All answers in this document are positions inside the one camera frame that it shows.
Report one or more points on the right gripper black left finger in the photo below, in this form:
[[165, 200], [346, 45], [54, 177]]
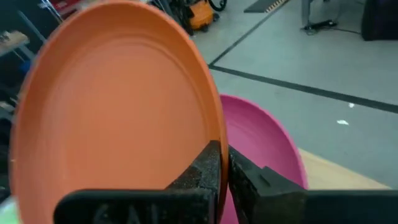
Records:
[[140, 205]]

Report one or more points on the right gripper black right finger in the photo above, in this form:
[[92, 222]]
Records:
[[280, 202]]

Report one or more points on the opaque pink plate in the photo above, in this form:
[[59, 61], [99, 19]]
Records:
[[258, 137]]

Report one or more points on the opaque orange plate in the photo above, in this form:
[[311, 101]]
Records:
[[118, 109]]

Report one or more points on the green plate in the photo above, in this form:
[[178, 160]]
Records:
[[6, 211]]

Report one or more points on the white paper scrap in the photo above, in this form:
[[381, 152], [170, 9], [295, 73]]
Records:
[[351, 105], [342, 122]]

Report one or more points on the black power strip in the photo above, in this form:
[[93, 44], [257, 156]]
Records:
[[320, 24]]

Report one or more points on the grey chair leg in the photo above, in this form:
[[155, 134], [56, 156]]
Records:
[[306, 12]]

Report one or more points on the grey mat with striped edge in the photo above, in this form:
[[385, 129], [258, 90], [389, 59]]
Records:
[[264, 4]]

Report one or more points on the orange shop vacuum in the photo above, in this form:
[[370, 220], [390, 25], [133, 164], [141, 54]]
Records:
[[200, 14]]

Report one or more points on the wooden workbench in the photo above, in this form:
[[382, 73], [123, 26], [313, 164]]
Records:
[[12, 40]]

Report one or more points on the large black bin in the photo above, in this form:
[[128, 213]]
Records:
[[381, 18]]

